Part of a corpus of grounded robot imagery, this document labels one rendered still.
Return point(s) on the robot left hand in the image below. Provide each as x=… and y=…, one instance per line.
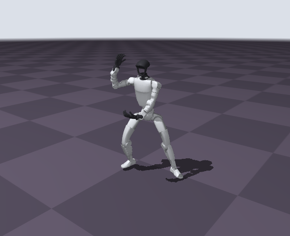
x=132, y=116

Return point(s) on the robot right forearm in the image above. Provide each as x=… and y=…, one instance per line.
x=114, y=75

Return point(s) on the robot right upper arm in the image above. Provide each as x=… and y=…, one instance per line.
x=124, y=83

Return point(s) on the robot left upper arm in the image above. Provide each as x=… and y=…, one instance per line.
x=156, y=88

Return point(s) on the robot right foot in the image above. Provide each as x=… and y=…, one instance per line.
x=128, y=163

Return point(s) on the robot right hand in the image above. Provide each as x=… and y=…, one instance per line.
x=118, y=61

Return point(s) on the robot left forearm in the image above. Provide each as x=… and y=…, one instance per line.
x=146, y=110

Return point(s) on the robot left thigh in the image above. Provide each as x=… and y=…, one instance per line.
x=163, y=131

